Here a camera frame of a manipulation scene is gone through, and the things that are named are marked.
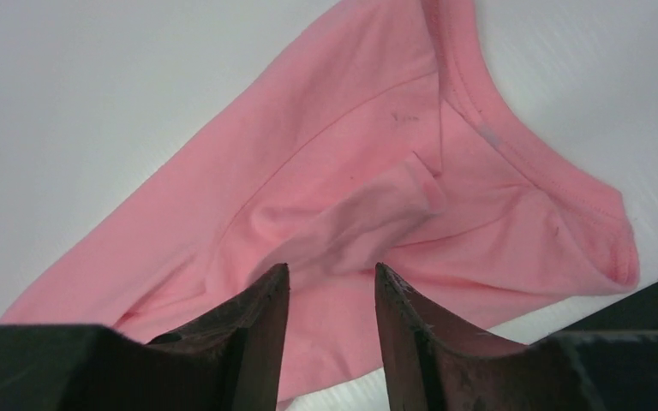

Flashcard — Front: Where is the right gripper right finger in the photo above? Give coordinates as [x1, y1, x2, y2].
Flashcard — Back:
[375, 264, 658, 410]

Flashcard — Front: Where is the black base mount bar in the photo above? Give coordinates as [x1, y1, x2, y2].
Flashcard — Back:
[564, 282, 658, 331]

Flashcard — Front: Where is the pink t shirt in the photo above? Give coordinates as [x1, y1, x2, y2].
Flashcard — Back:
[3, 1, 639, 409]

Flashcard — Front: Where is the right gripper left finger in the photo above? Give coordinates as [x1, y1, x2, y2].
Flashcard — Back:
[0, 264, 290, 410]

